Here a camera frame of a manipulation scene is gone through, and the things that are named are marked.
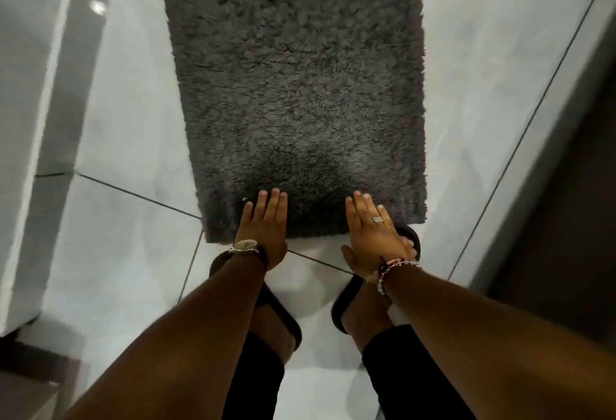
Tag person's left hand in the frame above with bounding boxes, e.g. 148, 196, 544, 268
235, 188, 289, 272

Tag person's right hand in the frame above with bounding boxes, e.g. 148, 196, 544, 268
340, 191, 417, 284

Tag person's right forearm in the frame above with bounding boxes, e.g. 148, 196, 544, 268
381, 265, 616, 420

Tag person's left forearm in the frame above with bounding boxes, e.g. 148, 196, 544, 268
60, 251, 270, 420

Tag black sandal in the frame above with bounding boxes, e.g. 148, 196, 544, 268
209, 248, 303, 354
330, 223, 422, 337

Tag person's right foot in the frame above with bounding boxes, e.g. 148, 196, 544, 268
341, 236, 417, 354

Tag person's foot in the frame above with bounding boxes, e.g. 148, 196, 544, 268
249, 302, 297, 366
341, 236, 417, 354

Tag person's left foot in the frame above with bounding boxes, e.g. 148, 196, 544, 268
249, 302, 297, 366

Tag grey shaggy bath mat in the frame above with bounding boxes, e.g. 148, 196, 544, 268
155, 0, 428, 244

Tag black trousers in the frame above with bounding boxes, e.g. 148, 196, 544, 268
221, 324, 478, 420

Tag dark door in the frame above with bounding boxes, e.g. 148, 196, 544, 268
483, 16, 616, 355

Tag white cabinet panel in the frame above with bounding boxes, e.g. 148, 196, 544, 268
0, 0, 81, 338

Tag silver wristwatch with black strap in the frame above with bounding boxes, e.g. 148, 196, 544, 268
227, 239, 269, 269

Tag beaded bracelet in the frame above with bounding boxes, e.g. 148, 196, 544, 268
376, 257, 422, 296

